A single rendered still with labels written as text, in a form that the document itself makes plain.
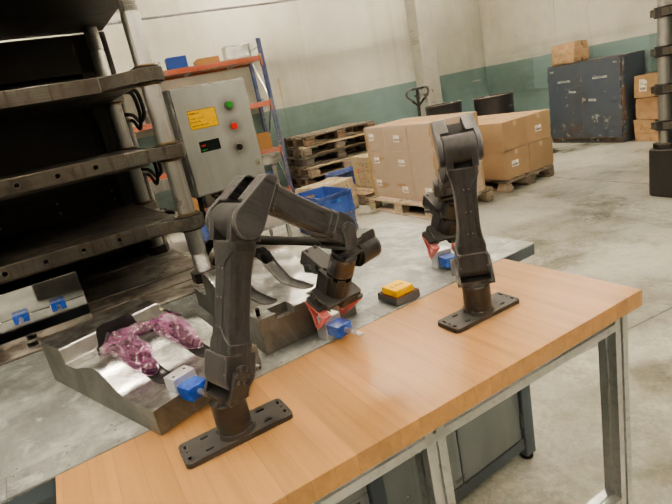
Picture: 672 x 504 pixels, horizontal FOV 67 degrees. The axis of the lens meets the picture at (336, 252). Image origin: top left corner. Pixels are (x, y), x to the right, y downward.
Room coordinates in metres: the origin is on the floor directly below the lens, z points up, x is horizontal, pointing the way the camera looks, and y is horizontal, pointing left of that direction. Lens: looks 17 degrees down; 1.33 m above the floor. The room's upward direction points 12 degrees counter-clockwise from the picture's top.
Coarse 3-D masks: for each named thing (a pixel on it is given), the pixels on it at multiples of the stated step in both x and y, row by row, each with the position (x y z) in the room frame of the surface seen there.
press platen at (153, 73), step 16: (144, 64) 1.75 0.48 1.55; (80, 80) 1.75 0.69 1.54; (96, 80) 1.78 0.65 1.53; (112, 80) 1.77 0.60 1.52; (128, 80) 1.75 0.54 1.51; (144, 80) 1.74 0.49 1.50; (160, 80) 1.77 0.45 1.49; (0, 96) 1.64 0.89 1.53; (16, 96) 1.66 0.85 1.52; (32, 96) 1.68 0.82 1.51; (48, 96) 1.70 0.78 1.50; (64, 96) 1.72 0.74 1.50; (80, 96) 1.75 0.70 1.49; (96, 96) 1.87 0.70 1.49; (112, 96) 2.00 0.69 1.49; (0, 112) 1.74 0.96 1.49; (16, 112) 1.85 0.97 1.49; (32, 112) 1.98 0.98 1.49; (48, 112) 2.13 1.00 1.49; (64, 112) 2.31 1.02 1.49; (144, 112) 2.23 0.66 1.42
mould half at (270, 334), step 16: (288, 256) 1.43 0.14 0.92; (208, 272) 1.38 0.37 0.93; (256, 272) 1.36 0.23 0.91; (288, 272) 1.36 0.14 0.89; (304, 272) 1.36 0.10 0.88; (208, 288) 1.36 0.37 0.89; (256, 288) 1.30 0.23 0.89; (272, 288) 1.28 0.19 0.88; (288, 288) 1.25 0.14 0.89; (208, 304) 1.40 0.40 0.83; (256, 304) 1.18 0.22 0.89; (272, 304) 1.15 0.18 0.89; (304, 304) 1.13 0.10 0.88; (256, 320) 1.07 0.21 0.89; (272, 320) 1.08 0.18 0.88; (288, 320) 1.10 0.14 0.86; (304, 320) 1.12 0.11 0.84; (256, 336) 1.10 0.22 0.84; (272, 336) 1.08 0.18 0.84; (288, 336) 1.10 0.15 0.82; (304, 336) 1.12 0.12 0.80; (272, 352) 1.07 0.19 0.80
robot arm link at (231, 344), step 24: (216, 216) 0.86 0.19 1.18; (216, 240) 0.85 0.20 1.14; (240, 240) 0.83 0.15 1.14; (216, 264) 0.84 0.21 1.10; (240, 264) 0.83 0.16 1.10; (216, 288) 0.83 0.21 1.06; (240, 288) 0.82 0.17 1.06; (216, 312) 0.82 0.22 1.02; (240, 312) 0.81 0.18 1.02; (216, 336) 0.81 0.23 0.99; (240, 336) 0.80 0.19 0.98; (216, 360) 0.79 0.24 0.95; (240, 360) 0.79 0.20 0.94; (216, 384) 0.79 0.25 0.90
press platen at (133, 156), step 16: (160, 144) 1.75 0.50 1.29; (176, 144) 1.76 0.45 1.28; (80, 160) 2.01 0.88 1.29; (96, 160) 1.71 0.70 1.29; (112, 160) 1.74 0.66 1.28; (128, 160) 1.75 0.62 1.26; (144, 160) 1.75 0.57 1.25; (160, 160) 1.74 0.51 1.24; (0, 176) 2.08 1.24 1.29; (16, 176) 1.63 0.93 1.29; (32, 176) 1.62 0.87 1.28; (48, 176) 1.64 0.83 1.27; (64, 176) 1.66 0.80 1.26; (80, 176) 1.68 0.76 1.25; (0, 192) 1.57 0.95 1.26; (16, 192) 1.59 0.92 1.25
